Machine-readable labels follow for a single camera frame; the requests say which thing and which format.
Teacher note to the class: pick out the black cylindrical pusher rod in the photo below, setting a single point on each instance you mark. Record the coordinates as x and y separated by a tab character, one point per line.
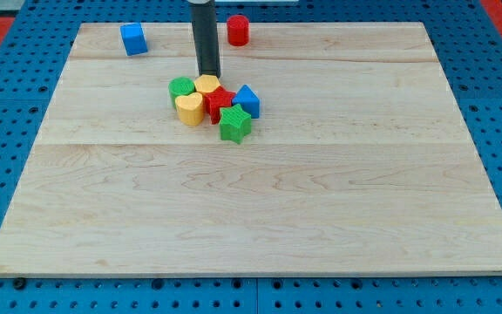
205	36

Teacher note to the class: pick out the green cylinder block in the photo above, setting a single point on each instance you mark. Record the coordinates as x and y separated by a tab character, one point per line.
180	86

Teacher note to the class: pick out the red cylinder block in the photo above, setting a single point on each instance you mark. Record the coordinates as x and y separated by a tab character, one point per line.
237	30

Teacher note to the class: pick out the yellow hexagon block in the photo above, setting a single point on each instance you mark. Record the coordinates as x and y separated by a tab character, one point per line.
206	84

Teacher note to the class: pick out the blue cube block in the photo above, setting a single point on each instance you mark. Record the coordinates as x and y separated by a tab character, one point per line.
133	38

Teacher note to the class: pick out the red star block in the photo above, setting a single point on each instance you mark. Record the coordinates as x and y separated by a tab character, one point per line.
215	100

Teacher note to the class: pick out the blue triangle block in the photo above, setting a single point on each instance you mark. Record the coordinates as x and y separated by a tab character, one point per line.
248	101

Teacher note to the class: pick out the yellow heart block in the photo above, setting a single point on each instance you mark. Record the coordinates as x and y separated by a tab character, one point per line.
190	108

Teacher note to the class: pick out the green star block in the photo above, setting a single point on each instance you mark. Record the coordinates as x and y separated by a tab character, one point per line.
234	123

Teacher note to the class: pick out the light wooden board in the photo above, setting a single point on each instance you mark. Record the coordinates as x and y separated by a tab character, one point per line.
360	164

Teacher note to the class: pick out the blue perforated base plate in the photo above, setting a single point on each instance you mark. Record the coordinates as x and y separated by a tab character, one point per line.
465	35

